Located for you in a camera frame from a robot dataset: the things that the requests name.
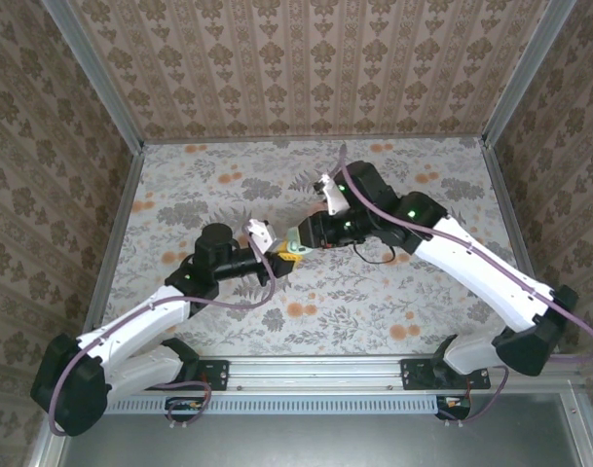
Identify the aluminium frame corner post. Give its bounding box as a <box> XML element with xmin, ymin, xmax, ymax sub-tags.
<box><xmin>480</xmin><ymin>0</ymin><xmax>578</xmax><ymax>150</ymax></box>
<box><xmin>41</xmin><ymin>0</ymin><xmax>146</xmax><ymax>155</ymax></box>

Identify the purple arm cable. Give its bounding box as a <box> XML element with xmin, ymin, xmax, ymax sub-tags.
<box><xmin>49</xmin><ymin>221</ymin><xmax>278</xmax><ymax>437</ymax></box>
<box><xmin>332</xmin><ymin>143</ymin><xmax>593</xmax><ymax>429</ymax></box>

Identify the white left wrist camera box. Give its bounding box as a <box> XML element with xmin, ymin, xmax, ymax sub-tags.
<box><xmin>245</xmin><ymin>218</ymin><xmax>278</xmax><ymax>254</ymax></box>

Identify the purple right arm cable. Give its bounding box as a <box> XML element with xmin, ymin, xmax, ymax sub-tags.
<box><xmin>332</xmin><ymin>143</ymin><xmax>593</xmax><ymax>429</ymax></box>

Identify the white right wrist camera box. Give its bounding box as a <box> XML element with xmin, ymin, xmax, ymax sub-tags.
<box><xmin>313</xmin><ymin>173</ymin><xmax>351</xmax><ymax>216</ymax></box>

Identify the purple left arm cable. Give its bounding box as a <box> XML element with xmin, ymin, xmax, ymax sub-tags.
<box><xmin>49</xmin><ymin>221</ymin><xmax>278</xmax><ymax>437</ymax></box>

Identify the grey sheet metal panel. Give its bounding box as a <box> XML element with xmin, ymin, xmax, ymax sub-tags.
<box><xmin>56</xmin><ymin>413</ymin><xmax>587</xmax><ymax>467</ymax></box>

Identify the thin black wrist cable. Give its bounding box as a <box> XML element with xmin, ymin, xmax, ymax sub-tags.
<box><xmin>352</xmin><ymin>240</ymin><xmax>402</xmax><ymax>268</ymax></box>

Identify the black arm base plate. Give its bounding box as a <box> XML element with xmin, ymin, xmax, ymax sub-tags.
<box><xmin>178</xmin><ymin>358</ymin><xmax>229</xmax><ymax>391</ymax></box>
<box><xmin>401</xmin><ymin>358</ymin><xmax>491</xmax><ymax>391</ymax></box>

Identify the aluminium table side rail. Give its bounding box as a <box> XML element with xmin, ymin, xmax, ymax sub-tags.
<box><xmin>76</xmin><ymin>145</ymin><xmax>146</xmax><ymax>356</ymax></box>
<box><xmin>479</xmin><ymin>140</ymin><xmax>564</xmax><ymax>354</ymax></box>

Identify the small base wiring connector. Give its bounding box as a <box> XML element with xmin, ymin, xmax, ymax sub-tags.
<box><xmin>167</xmin><ymin>396</ymin><xmax>204</xmax><ymax>423</ymax></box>
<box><xmin>435</xmin><ymin>394</ymin><xmax>472</xmax><ymax>422</ymax></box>

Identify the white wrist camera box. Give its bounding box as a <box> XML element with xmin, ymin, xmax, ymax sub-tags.
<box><xmin>245</xmin><ymin>218</ymin><xmax>278</xmax><ymax>254</ymax></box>
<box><xmin>313</xmin><ymin>173</ymin><xmax>351</xmax><ymax>216</ymax></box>

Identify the long aluminium mounting rail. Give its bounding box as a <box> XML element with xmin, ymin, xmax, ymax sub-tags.
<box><xmin>56</xmin><ymin>354</ymin><xmax>583</xmax><ymax>394</ymax></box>

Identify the grey slotted cable duct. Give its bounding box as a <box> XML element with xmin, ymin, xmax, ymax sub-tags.
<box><xmin>105</xmin><ymin>394</ymin><xmax>438</xmax><ymax>415</ymax></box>

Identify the floral patterned table cover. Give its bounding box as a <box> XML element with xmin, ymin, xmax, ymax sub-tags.
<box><xmin>93</xmin><ymin>137</ymin><xmax>553</xmax><ymax>356</ymax></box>

